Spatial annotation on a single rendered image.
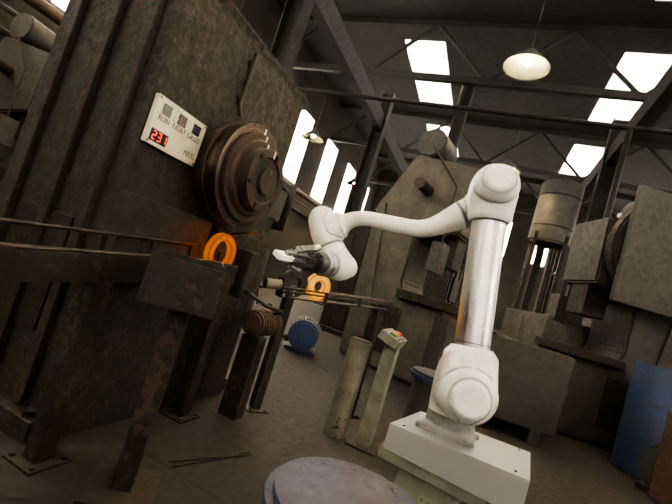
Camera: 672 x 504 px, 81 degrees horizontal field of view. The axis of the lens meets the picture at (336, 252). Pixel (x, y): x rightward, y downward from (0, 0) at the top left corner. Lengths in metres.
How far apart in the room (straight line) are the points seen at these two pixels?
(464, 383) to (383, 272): 3.27
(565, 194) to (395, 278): 6.77
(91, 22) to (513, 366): 3.40
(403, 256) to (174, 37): 3.17
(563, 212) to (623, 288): 6.09
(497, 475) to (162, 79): 1.64
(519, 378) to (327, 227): 2.51
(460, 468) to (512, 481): 0.13
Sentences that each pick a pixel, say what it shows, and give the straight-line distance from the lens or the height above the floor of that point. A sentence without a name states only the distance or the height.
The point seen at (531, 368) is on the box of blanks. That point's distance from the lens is 3.62.
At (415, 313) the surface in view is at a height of 0.69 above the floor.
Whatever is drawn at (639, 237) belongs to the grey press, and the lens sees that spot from 4.47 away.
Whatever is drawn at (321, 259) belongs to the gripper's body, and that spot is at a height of 0.84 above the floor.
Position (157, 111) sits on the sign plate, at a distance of 1.62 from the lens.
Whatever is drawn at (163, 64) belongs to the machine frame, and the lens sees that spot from 1.68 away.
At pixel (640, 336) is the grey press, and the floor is 1.12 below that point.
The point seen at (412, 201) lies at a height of 1.83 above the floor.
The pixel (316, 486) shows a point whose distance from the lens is 0.83.
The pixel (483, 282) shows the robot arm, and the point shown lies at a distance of 1.21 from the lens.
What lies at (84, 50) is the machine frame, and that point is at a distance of 2.02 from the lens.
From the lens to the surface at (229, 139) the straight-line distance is 1.71.
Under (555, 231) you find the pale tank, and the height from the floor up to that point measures 3.24.
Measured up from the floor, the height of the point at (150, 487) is 0.01.
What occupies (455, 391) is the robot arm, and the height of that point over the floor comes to 0.61.
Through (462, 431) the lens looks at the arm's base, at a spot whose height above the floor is 0.46.
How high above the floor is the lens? 0.80
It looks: 4 degrees up
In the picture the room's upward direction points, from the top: 17 degrees clockwise
